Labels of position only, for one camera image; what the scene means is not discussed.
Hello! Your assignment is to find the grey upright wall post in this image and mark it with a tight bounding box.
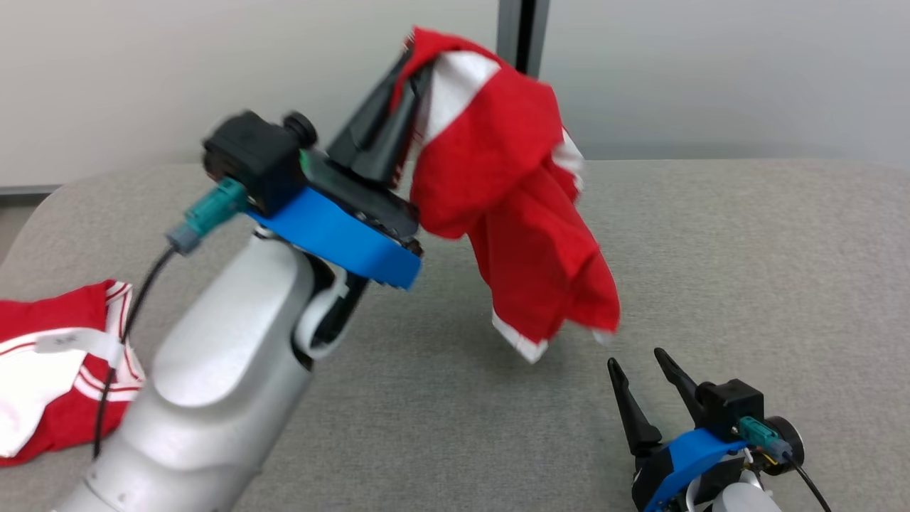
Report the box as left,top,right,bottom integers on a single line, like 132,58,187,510
496,0,550,78

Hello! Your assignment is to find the black cable with teal plug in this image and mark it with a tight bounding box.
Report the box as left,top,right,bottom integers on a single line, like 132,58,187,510
92,178,248,459
738,416,833,512

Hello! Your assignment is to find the small red white garment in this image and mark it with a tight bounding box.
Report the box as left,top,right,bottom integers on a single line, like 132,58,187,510
390,27,621,365

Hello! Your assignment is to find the red jersey with white sleeves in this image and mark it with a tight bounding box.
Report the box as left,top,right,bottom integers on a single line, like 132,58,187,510
0,279,146,468

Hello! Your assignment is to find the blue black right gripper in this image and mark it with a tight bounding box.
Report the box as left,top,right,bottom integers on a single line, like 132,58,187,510
607,347,751,512

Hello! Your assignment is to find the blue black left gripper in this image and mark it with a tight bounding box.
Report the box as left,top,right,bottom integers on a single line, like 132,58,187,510
245,48,435,291

